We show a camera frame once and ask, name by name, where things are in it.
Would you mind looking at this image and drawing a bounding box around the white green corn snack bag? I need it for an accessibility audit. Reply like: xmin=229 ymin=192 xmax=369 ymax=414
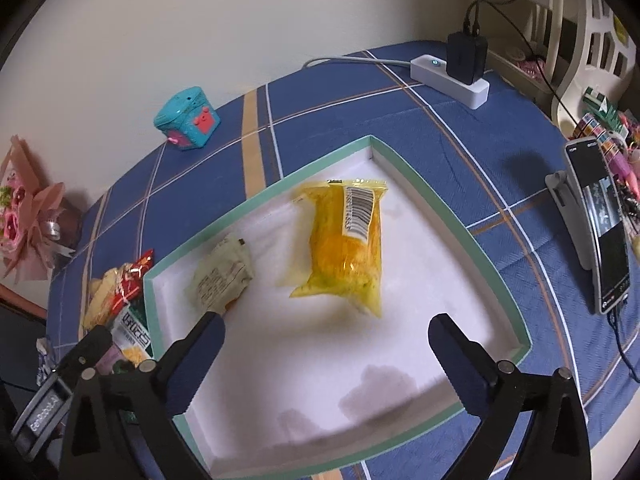
xmin=112 ymin=304 xmax=152 ymax=366

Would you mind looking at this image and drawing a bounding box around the yellow orange bread packet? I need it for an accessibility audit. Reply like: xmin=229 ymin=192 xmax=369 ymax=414
xmin=82 ymin=268 xmax=122 ymax=330

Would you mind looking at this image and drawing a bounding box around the red white candy packet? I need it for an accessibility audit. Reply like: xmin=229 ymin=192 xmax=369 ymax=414
xmin=110 ymin=249 xmax=154 ymax=318

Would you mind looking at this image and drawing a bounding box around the pale green printed packet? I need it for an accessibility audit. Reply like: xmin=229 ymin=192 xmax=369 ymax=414
xmin=186 ymin=234 xmax=255 ymax=315

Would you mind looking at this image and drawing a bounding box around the yellow snack bag with barcode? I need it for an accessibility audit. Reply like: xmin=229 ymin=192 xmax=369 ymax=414
xmin=291 ymin=179 xmax=387 ymax=318

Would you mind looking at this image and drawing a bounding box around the pink snack packet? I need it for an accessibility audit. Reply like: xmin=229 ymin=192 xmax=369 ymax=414
xmin=96 ymin=344 xmax=125 ymax=375

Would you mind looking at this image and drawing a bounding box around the crumpled blue white wrapper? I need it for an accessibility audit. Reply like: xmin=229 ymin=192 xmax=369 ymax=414
xmin=36 ymin=336 xmax=58 ymax=387

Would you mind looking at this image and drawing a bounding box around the pink paper flower bouquet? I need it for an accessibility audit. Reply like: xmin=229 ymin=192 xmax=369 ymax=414
xmin=1 ymin=136 xmax=81 ymax=283

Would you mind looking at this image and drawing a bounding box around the teal rimmed white tray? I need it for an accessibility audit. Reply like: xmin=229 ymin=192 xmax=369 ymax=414
xmin=144 ymin=136 xmax=532 ymax=479

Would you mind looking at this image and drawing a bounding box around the smartphone on stand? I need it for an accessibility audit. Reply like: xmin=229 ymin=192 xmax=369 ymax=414
xmin=544 ymin=136 xmax=630 ymax=314

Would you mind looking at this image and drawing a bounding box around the blue plaid tablecloth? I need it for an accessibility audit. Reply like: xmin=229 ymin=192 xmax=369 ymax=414
xmin=48 ymin=42 xmax=634 ymax=479

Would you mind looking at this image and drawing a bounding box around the teal toy house box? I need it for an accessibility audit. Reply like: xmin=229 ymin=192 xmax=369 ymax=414
xmin=153 ymin=86 xmax=220 ymax=151

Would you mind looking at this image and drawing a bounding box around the colourful toy clutter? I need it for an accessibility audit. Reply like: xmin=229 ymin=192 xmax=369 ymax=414
xmin=570 ymin=87 xmax=639 ymax=259

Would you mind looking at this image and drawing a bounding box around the black power adapter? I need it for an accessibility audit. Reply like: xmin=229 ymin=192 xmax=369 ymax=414
xmin=446 ymin=32 xmax=488 ymax=86

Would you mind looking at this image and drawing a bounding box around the white plastic shelf rack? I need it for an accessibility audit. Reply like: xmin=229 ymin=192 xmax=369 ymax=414
xmin=488 ymin=0 xmax=637 ymax=136

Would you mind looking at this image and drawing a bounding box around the black cable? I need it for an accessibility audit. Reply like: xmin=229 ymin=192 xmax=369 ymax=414
xmin=462 ymin=0 xmax=640 ymax=401

